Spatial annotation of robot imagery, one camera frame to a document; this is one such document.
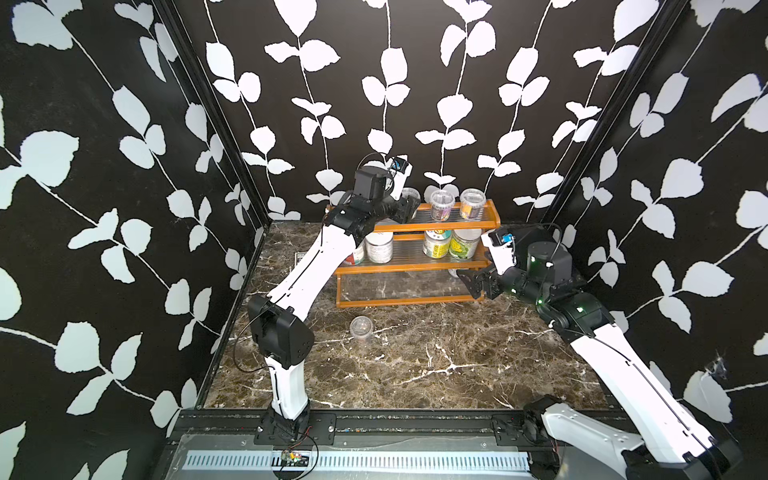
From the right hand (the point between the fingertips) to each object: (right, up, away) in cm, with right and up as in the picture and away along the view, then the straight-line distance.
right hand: (470, 257), depth 70 cm
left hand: (-14, +17, +7) cm, 23 cm away
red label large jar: (-29, -1, +17) cm, 34 cm away
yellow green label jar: (-6, +4, +17) cm, 18 cm away
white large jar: (-23, +2, +14) cm, 27 cm away
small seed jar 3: (+3, +14, +10) cm, 18 cm away
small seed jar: (-28, -21, +17) cm, 39 cm away
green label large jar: (+2, +4, +15) cm, 16 cm away
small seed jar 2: (-5, +14, +9) cm, 17 cm away
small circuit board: (-43, -49, +1) cm, 65 cm away
